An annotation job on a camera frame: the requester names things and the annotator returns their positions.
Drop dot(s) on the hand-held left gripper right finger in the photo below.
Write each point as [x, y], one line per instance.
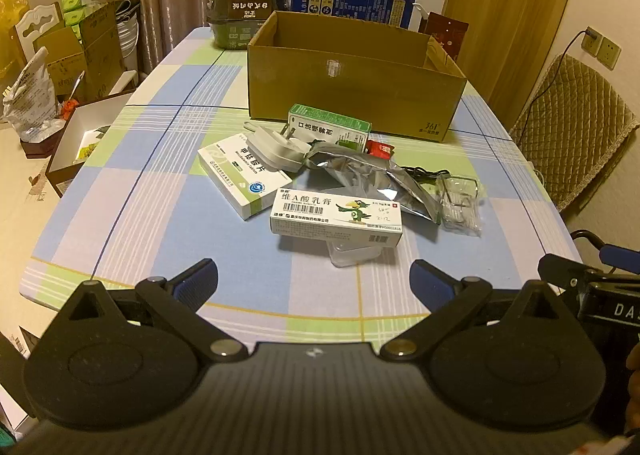
[426, 276]

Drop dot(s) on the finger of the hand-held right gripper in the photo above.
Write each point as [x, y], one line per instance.
[622, 255]
[562, 269]

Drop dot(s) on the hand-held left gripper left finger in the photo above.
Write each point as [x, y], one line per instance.
[200, 276]

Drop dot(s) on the clear bag of clips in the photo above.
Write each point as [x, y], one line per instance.
[457, 205]

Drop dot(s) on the clear plastic container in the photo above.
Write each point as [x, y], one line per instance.
[350, 257]

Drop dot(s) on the silver foil pouch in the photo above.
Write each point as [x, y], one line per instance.
[370, 180]

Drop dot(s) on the white and blue medicine box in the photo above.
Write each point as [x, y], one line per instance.
[235, 170]

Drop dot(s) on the white ointment box with bird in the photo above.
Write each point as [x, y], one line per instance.
[320, 215]

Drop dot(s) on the red candy packet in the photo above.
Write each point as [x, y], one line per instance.
[382, 150]

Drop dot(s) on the white power adapter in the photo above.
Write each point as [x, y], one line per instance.
[272, 147]

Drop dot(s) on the green medicine box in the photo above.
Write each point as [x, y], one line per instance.
[330, 127]

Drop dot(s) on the brown cardboard box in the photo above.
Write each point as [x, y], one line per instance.
[350, 90]

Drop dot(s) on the checked cloth desktop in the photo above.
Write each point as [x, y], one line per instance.
[150, 215]

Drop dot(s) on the chair with quilted cover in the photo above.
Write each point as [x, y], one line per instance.
[570, 125]

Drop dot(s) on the open white and brown box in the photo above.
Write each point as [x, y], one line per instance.
[95, 135]

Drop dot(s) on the pen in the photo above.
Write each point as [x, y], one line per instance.
[76, 87]

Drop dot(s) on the red gift bag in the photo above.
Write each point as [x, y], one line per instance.
[450, 35]

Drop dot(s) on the large brown carton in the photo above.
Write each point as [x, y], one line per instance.
[100, 50]

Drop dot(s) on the white printed plastic bag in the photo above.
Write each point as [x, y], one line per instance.
[30, 95]

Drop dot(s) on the small brown carton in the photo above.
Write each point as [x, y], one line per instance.
[57, 60]

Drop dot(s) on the wooden door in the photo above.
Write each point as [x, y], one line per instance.
[515, 10]

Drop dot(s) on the dark green and black box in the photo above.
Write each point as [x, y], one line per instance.
[245, 10]

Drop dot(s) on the blue carton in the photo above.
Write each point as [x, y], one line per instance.
[350, 5]

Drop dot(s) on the green packets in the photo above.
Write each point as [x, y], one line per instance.
[80, 10]

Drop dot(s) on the yellow plastic bag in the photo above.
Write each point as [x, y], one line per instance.
[12, 25]

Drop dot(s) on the wall socket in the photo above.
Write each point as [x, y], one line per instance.
[610, 54]
[592, 47]

